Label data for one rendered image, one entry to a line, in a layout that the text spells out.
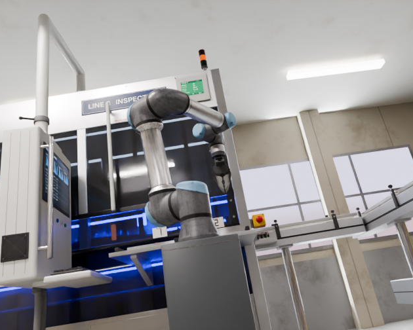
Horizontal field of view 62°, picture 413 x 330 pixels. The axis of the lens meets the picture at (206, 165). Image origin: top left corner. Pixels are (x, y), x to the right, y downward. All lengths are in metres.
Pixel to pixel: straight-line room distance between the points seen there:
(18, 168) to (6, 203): 0.17
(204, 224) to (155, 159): 0.34
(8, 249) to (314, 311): 3.97
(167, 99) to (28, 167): 0.80
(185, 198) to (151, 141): 0.30
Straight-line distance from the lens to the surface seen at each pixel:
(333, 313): 5.06
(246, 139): 5.36
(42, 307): 2.06
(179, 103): 1.40
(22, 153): 1.90
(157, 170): 1.35
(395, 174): 5.81
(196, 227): 1.18
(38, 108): 2.26
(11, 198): 1.83
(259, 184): 5.09
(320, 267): 5.05
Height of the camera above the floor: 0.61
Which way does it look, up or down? 21 degrees up
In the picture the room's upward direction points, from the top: 9 degrees counter-clockwise
